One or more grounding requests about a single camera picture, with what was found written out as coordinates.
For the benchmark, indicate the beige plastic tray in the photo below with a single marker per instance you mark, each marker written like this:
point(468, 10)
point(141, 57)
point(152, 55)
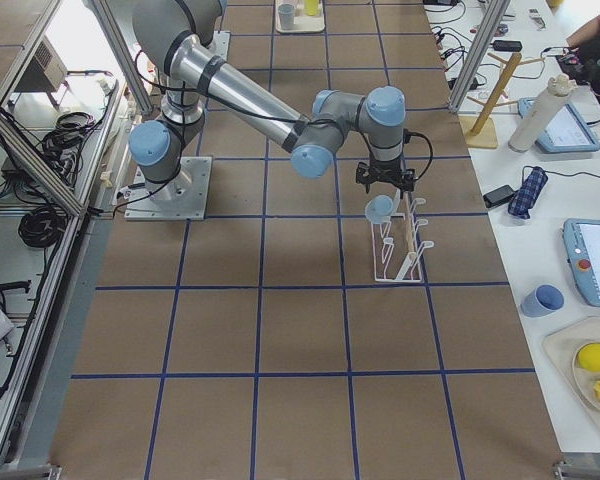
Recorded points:
point(302, 23)

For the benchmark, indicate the wooden mug tree stand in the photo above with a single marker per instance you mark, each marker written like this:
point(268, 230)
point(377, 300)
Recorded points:
point(479, 131)

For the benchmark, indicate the blue cup on desk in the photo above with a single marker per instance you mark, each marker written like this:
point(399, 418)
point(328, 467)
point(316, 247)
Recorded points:
point(543, 300)

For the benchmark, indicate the blue plaid folded umbrella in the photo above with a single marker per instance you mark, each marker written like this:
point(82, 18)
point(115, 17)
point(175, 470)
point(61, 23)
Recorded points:
point(528, 193)

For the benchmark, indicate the beige tray with fruit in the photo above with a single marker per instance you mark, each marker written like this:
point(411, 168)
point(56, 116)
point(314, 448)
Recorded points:
point(562, 348)

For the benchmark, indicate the white wire cup rack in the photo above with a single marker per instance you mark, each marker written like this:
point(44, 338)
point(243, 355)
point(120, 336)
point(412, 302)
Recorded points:
point(397, 251)

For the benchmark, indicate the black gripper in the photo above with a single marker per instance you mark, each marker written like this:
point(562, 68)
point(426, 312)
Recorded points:
point(384, 171)

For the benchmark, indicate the light blue ikea cup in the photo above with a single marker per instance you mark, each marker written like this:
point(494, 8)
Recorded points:
point(379, 209)

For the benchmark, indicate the blue teach pendant near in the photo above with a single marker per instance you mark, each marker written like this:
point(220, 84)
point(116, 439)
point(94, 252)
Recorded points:
point(582, 243)

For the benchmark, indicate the black power bank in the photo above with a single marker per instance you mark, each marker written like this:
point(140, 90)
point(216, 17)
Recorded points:
point(499, 196)

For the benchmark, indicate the blue teach pendant far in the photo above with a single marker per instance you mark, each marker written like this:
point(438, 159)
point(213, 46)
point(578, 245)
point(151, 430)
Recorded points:
point(567, 132)

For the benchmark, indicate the grey cup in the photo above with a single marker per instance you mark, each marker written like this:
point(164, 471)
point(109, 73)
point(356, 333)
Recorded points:
point(286, 16)

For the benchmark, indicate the blue teach pendant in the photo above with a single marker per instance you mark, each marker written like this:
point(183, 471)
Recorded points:
point(567, 132)
point(582, 243)

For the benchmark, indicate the yellow cup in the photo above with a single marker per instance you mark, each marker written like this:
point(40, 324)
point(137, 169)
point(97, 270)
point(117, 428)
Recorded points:
point(311, 7)

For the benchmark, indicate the white cylinder bottle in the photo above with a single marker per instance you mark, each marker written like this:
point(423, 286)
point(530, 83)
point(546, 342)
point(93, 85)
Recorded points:
point(543, 109)

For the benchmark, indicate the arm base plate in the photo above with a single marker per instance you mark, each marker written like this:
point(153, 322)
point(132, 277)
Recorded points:
point(220, 44)
point(184, 197)

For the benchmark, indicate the yellow lemon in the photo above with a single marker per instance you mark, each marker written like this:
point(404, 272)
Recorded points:
point(588, 357)

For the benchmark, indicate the aluminium frame post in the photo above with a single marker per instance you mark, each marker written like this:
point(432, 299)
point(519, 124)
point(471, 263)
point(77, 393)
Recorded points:
point(485, 33)

